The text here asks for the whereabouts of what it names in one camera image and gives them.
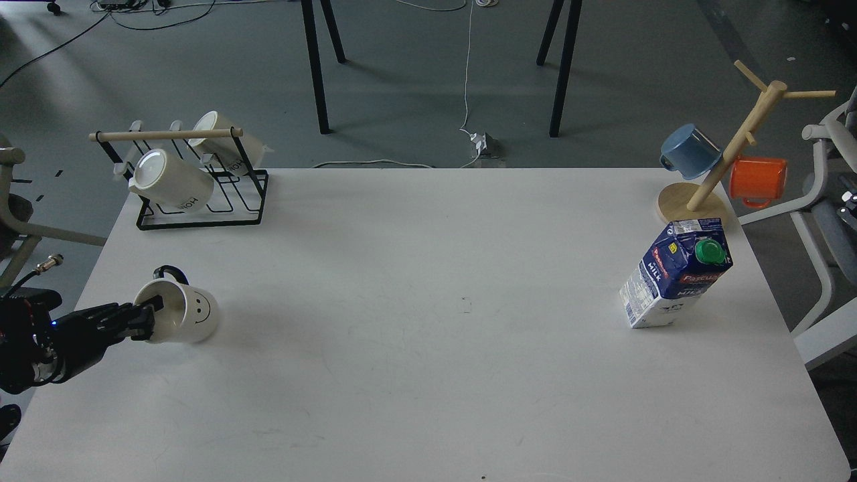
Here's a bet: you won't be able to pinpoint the orange mug on tree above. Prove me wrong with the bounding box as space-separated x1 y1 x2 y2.
726 155 789 210

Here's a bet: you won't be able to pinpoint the black cables on floor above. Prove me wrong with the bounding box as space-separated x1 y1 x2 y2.
0 0 216 68

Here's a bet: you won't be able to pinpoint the blue mug on tree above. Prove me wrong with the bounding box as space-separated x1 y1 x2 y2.
660 123 722 180

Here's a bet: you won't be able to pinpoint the white mug rear on rack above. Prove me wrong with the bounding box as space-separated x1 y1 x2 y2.
189 110 274 176

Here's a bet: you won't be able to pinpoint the white chair right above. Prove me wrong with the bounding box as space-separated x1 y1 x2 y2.
738 93 856 370

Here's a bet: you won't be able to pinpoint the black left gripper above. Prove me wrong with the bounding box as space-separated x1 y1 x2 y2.
1 288 163 394

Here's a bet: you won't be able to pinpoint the black table legs left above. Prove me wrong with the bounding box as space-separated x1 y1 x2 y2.
299 1 347 135

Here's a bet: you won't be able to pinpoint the white mug on rack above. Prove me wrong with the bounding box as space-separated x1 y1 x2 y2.
189 110 274 176
128 149 214 212

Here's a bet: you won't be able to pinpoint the white cable on floor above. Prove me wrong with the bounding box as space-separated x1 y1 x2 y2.
311 0 499 169

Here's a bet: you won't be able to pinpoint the white smiley face mug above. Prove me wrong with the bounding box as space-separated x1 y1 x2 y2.
133 265 222 344

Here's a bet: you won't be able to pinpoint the wooden mug tree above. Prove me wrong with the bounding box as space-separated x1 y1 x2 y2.
655 59 836 223

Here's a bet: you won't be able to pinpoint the blue white milk carton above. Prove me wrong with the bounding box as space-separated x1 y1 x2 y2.
619 218 732 329

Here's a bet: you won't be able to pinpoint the black table legs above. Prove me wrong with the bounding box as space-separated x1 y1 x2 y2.
299 1 347 135
536 1 582 138

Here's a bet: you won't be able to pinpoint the black wire mug rack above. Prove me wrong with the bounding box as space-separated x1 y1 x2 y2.
88 120 270 231

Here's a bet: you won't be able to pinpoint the white mug front on rack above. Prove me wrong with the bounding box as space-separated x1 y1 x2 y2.
128 149 214 212

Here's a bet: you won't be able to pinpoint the black table legs right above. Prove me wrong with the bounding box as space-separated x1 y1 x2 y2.
536 1 582 138

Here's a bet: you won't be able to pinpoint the power adapter on floor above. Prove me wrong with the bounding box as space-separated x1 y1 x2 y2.
469 133 502 159

